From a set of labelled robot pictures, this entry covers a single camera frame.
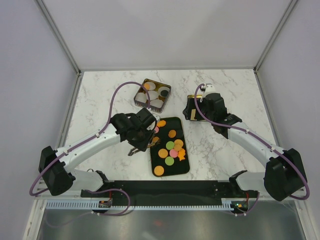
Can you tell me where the green round cookie upper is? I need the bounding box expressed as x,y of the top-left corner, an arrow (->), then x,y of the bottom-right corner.
165,141 -> 175,150

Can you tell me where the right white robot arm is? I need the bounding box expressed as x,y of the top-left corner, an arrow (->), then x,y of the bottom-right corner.
182,93 -> 310,202

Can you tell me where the pink round cookie lower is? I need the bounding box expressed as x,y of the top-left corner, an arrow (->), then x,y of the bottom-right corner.
169,149 -> 178,158

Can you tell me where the orange cookie in tin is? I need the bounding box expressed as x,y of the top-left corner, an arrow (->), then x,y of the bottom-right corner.
143,83 -> 150,90

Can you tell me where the grey slotted cable duct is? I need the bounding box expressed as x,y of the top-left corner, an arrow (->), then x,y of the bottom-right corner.
45,199 -> 235,211

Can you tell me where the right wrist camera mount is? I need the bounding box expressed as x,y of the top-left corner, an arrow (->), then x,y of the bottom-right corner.
200,83 -> 217,98

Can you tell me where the tan leaf cookie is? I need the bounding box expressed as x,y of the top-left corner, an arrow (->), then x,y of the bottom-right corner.
173,144 -> 183,152

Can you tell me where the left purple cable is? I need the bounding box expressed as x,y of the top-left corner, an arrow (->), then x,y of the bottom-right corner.
29,81 -> 152,197

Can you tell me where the dotted tan cookie middle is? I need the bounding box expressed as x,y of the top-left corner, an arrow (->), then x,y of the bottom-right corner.
158,148 -> 169,159

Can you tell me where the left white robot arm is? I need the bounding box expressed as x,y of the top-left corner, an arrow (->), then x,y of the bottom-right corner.
38,108 -> 160,197

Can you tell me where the dotted tan cookie upper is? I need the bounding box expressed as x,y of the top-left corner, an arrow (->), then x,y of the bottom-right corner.
174,139 -> 184,146

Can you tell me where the gold tin lid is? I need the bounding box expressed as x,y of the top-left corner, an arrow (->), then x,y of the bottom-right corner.
185,95 -> 205,122

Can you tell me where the dotted orange cookie bottom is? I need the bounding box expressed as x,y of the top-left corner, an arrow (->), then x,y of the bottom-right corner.
153,165 -> 165,177

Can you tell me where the orange round cookie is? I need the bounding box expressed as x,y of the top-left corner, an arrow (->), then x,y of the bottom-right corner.
168,130 -> 177,138

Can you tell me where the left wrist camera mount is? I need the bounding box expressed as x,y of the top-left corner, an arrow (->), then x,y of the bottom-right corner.
147,113 -> 161,130

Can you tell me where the orange fish cookie lower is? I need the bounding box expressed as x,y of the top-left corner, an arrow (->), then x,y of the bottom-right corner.
177,148 -> 186,161

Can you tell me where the orange fish cookie upper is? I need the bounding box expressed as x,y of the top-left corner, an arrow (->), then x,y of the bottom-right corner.
156,120 -> 166,128

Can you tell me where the black rectangular tray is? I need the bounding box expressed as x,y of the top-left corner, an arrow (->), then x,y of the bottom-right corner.
150,117 -> 190,178

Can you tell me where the square cookie tin box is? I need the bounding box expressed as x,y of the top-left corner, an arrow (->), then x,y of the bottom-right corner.
133,78 -> 172,113

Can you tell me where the green round cookie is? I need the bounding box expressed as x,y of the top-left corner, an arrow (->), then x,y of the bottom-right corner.
164,156 -> 175,166
165,141 -> 175,150

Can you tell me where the green round cookie lower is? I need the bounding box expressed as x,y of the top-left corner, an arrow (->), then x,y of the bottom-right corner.
164,156 -> 175,166

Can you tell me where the white paper cup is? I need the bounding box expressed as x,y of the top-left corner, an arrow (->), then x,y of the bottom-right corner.
150,99 -> 164,108
157,86 -> 170,97
145,90 -> 159,101
144,81 -> 156,91

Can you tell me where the orange fish cookie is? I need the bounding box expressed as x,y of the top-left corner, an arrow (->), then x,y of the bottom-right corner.
156,120 -> 166,128
177,148 -> 186,161

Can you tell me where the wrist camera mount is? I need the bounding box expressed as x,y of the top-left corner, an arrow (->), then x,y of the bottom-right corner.
200,83 -> 217,98
147,113 -> 161,130

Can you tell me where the dotted tan cookie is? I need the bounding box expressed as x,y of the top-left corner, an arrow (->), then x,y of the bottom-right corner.
158,148 -> 169,159
174,139 -> 184,146

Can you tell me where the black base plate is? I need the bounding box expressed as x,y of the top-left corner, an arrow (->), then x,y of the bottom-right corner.
80,180 -> 258,206

